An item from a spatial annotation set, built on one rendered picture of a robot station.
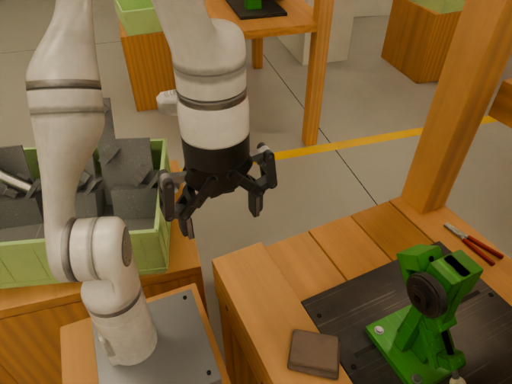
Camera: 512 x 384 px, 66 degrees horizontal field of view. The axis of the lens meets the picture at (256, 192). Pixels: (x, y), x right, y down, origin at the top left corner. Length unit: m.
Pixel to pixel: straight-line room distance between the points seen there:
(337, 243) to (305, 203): 1.40
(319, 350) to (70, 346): 0.54
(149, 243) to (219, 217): 1.36
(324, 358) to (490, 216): 2.06
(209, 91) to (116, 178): 0.89
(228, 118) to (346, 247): 0.74
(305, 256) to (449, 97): 0.52
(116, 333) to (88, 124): 0.35
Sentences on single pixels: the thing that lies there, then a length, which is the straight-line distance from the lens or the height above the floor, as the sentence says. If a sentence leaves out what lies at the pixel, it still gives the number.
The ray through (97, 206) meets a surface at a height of 0.89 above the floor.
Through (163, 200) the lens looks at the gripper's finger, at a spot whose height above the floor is 1.37.
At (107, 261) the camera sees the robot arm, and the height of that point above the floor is 1.25.
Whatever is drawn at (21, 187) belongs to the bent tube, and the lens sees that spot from 1.27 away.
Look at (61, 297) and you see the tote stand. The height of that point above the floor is 0.79.
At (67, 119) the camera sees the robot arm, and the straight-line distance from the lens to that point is 0.56.
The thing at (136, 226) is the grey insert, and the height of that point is 0.85.
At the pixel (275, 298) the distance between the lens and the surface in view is 0.92.
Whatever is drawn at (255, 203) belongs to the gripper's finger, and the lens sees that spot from 0.51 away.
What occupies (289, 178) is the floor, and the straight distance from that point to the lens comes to 2.64.
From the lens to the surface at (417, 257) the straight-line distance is 0.73.
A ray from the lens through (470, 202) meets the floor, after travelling 2.80.
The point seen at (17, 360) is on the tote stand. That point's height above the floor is 0.54.
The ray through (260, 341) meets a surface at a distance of 0.87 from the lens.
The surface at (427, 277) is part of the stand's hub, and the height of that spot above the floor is 1.16.
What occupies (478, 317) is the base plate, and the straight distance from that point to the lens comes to 1.02.
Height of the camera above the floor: 1.67
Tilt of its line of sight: 41 degrees down
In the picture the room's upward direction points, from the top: straight up
